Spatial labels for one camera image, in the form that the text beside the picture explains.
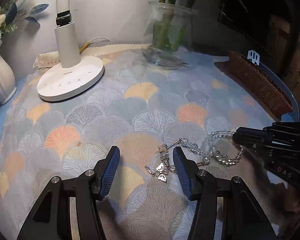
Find clear crystal bead bracelet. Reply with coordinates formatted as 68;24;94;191
181;130;244;167

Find right hand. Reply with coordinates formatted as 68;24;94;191
283;184;300;213

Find brown wicker basket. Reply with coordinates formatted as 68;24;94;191
228;51;293;118

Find white plastic clip stand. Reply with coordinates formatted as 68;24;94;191
247;50;260;66

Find patterned fan-motif table mat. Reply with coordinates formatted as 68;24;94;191
0;43;291;240

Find white desk lamp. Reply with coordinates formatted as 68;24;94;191
37;0;104;102

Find white ribbed flower vase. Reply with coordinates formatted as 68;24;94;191
0;55;17;105

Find glass vase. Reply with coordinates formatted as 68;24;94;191
142;2;198;69

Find green bamboo plant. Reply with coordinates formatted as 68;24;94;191
150;0;197;53

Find blue and white flowers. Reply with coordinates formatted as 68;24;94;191
0;0;49;41

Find silver butterfly charm bracelet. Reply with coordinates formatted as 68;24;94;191
144;138;183;183

